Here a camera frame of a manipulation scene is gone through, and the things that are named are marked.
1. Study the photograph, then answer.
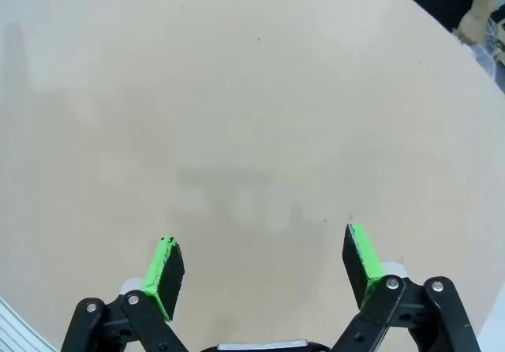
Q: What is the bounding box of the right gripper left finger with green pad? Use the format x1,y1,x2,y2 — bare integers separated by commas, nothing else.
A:
61,235,189,352

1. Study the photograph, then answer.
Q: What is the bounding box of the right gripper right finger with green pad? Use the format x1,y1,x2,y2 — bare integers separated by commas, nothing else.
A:
333,223,481,352

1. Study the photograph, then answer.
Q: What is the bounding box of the person's left hand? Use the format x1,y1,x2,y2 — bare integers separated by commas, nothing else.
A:
452,9,492,46

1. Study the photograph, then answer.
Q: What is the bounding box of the white ribbed panel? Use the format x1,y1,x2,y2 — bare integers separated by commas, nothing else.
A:
0,296,58,352

